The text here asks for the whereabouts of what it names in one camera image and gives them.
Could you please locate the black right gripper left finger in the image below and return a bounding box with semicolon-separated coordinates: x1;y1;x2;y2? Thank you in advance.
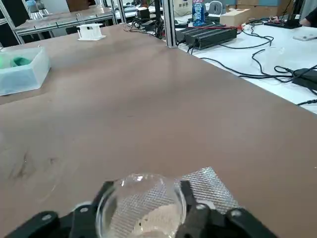
4;181;116;238

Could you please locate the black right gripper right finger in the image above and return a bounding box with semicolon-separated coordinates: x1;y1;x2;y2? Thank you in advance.
176;180;278;238

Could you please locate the small glass beaker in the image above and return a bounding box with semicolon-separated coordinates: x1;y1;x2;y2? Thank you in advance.
95;172;188;238

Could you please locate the square wire gauze mat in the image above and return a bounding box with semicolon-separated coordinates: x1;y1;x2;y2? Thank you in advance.
116;166;241;238

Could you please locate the green cloth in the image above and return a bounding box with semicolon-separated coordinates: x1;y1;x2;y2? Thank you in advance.
0;55;33;70

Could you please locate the tan cardboard box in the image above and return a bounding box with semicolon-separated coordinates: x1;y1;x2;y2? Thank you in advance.
219;8;252;26

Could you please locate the white translucent plastic box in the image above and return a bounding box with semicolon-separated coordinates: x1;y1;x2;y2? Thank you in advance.
0;45;52;97

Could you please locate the blue drink bottle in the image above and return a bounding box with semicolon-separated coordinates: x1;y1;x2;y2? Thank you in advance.
191;0;207;28

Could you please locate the grey metal side table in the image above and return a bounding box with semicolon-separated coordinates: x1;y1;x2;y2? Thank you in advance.
13;6;116;46

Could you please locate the aluminium frame post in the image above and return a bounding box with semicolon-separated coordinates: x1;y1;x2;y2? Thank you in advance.
161;0;178;49

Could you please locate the black cable on bench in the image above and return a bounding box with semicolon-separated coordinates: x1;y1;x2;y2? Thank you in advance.
200;37;317;84

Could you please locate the black power supply unit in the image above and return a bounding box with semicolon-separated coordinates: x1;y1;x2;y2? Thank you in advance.
175;24;189;43
185;26;239;50

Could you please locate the white smartphone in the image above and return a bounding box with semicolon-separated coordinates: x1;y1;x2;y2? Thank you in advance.
293;34;317;42

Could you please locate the black power adapter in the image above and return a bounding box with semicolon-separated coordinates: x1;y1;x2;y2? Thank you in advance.
292;67;317;95

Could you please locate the white test tube rack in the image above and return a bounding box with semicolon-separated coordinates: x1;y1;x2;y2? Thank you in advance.
76;23;107;41

